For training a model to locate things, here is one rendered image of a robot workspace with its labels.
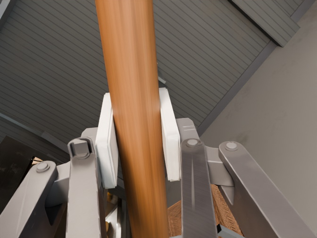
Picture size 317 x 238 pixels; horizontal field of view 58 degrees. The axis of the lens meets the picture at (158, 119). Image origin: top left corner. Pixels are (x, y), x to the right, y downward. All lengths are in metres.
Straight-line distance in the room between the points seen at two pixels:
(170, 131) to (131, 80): 0.04
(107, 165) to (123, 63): 0.05
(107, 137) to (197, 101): 3.75
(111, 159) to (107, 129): 0.02
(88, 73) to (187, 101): 1.34
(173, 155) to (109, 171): 0.04
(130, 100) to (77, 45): 3.43
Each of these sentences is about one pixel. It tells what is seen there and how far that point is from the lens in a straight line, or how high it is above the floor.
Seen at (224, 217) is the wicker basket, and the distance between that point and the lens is 2.00.
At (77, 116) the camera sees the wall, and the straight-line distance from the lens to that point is 3.85.
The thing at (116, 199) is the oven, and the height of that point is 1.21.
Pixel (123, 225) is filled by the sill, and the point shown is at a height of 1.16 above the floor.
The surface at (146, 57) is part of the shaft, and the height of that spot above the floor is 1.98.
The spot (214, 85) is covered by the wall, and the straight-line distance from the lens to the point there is 3.89.
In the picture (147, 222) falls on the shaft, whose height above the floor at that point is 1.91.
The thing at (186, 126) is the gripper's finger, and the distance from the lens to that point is 0.17.
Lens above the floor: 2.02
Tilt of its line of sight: 20 degrees down
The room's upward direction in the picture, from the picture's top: 58 degrees counter-clockwise
